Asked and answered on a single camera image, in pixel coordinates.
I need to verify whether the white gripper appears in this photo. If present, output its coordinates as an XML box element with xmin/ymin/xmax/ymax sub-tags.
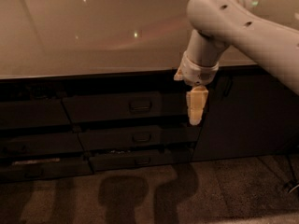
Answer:
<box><xmin>174</xmin><ymin>52</ymin><xmax>219</xmax><ymax>126</ymax></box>

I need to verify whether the dark drawer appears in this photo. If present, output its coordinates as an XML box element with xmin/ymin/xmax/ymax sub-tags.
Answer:
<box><xmin>78</xmin><ymin>123</ymin><xmax>200</xmax><ymax>150</ymax></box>
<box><xmin>0</xmin><ymin>100</ymin><xmax>69</xmax><ymax>130</ymax></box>
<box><xmin>0</xmin><ymin>157</ymin><xmax>93</xmax><ymax>183</ymax></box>
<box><xmin>63</xmin><ymin>91</ymin><xmax>187</xmax><ymax>123</ymax></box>
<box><xmin>90</xmin><ymin>147</ymin><xmax>192</xmax><ymax>172</ymax></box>
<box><xmin>0</xmin><ymin>133</ymin><xmax>82</xmax><ymax>158</ymax></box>

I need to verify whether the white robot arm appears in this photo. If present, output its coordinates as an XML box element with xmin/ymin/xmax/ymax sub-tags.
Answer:
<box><xmin>174</xmin><ymin>0</ymin><xmax>299</xmax><ymax>125</ymax></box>

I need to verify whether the dark cabinet door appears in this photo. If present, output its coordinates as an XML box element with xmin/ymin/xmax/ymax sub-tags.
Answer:
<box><xmin>193</xmin><ymin>65</ymin><xmax>299</xmax><ymax>161</ymax></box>

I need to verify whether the cable on floor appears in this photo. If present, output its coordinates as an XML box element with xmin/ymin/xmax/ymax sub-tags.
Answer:
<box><xmin>282</xmin><ymin>154</ymin><xmax>299</xmax><ymax>195</ymax></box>

